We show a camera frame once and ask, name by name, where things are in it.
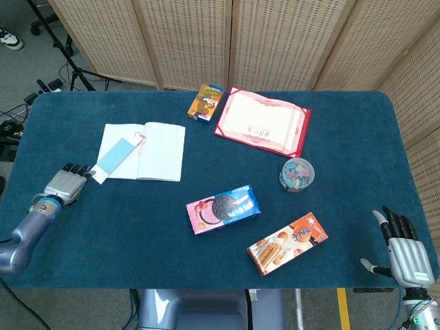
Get red open certificate folder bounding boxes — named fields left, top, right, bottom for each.
left=213, top=87, right=312, bottom=159

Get clear tub of binder clips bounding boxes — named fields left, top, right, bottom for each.
left=278, top=157, right=316, bottom=193

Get dark blue table cloth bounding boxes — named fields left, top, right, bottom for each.
left=0, top=89, right=440, bottom=289

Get orange egg roll snack box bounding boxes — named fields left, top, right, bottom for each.
left=246, top=212, right=329, bottom=276

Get black floor cables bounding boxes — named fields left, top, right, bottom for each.
left=0, top=101, right=30, bottom=149

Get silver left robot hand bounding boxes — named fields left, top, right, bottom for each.
left=43, top=162, right=98, bottom=207

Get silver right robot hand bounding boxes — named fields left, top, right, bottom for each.
left=360, top=205, right=435, bottom=289

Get black white sneaker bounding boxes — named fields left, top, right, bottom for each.
left=0, top=27, right=24, bottom=51

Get black tripod stand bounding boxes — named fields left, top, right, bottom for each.
left=25, top=0, right=113, bottom=92

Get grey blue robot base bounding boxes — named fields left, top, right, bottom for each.
left=137, top=288, right=286, bottom=330

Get woven wooden folding screen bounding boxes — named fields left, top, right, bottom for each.
left=47, top=0, right=440, bottom=248

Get blue pink Oreo cookie box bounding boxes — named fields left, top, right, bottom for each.
left=186, top=184, right=261, bottom=236

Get open white notebook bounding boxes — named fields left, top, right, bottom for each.
left=93, top=122, right=186, bottom=182

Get small orange blue card box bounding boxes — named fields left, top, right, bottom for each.
left=187, top=84, right=226, bottom=125

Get black power strip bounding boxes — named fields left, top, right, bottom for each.
left=23, top=78, right=65, bottom=106

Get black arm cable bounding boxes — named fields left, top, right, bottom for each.
left=0, top=276, right=52, bottom=330

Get blue bookmark with pink tassel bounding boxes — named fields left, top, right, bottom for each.
left=89, top=131, right=149, bottom=186

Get black chair base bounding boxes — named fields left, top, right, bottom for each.
left=30, top=13, right=75, bottom=56

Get white table leg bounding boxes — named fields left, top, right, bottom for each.
left=294, top=288, right=306, bottom=330

